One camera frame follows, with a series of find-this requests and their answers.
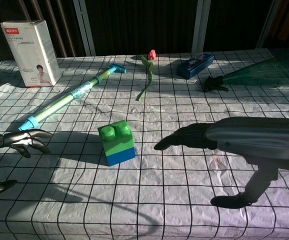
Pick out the black silver robot right hand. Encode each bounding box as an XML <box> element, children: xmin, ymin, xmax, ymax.
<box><xmin>153</xmin><ymin>116</ymin><xmax>289</xmax><ymax>208</ymax></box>

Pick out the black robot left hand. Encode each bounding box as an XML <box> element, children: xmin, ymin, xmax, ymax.
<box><xmin>0</xmin><ymin>128</ymin><xmax>53</xmax><ymax>198</ymax></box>

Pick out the green and blue toy block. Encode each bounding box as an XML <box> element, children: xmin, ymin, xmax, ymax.
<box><xmin>97</xmin><ymin>120</ymin><xmax>136</xmax><ymax>158</ymax></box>

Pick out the black bow clip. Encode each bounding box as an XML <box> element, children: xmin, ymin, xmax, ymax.
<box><xmin>203</xmin><ymin>75</ymin><xmax>229</xmax><ymax>93</ymax></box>

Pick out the green blue water pump toy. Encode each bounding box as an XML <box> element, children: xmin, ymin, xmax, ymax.
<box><xmin>18</xmin><ymin>63</ymin><xmax>128</xmax><ymax>132</ymax></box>

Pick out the white product carton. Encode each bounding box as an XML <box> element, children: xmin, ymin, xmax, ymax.
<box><xmin>0</xmin><ymin>19</ymin><xmax>62</xmax><ymax>89</ymax></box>

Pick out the dark blue rectangular box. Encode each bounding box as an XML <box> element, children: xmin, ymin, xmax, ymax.
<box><xmin>176</xmin><ymin>52</ymin><xmax>216</xmax><ymax>80</ymax></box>

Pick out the red artificial tulip flower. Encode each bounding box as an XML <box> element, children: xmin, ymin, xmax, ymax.
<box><xmin>135</xmin><ymin>49</ymin><xmax>158</xmax><ymax>102</ymax></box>

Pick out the white black grid tablecloth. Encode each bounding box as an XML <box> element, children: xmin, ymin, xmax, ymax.
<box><xmin>0</xmin><ymin>48</ymin><xmax>289</xmax><ymax>240</ymax></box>

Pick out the grey window frame post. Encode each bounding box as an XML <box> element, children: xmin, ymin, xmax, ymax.
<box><xmin>191</xmin><ymin>0</ymin><xmax>212</xmax><ymax>53</ymax></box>
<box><xmin>72</xmin><ymin>0</ymin><xmax>97</xmax><ymax>57</ymax></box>
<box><xmin>255</xmin><ymin>0</ymin><xmax>281</xmax><ymax>50</ymax></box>

